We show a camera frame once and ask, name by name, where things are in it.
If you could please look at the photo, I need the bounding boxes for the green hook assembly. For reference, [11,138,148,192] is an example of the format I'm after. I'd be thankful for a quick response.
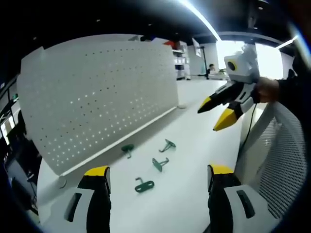
[152,157,169,172]
[159,139,176,153]
[135,177,155,193]
[121,144,135,158]

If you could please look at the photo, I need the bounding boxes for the white mesh chair back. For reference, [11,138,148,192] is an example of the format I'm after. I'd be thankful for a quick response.
[239,101,308,220]

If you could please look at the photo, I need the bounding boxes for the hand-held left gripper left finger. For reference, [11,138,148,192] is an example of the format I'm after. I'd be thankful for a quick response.
[47,166,112,233]

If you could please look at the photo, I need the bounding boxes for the white perforated mounting plate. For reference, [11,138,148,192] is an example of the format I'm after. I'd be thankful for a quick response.
[16,40,180,177]

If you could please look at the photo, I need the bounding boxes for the black tripod stand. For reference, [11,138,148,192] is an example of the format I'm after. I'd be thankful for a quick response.
[196,46,210,80]

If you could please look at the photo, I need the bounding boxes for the ceiling light strip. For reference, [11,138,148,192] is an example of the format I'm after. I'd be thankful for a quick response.
[183,0,222,41]

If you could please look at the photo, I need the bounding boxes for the white storage shelf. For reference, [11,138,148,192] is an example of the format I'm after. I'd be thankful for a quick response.
[171,41,192,81]

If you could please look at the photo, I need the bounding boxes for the person's right hand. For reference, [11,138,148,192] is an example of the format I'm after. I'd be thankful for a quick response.
[255,76,279,104]

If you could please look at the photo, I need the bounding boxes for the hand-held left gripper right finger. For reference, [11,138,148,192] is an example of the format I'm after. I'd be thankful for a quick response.
[207,164,270,233]

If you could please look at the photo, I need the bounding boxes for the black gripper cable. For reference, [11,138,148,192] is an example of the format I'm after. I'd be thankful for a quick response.
[242,103,258,149]

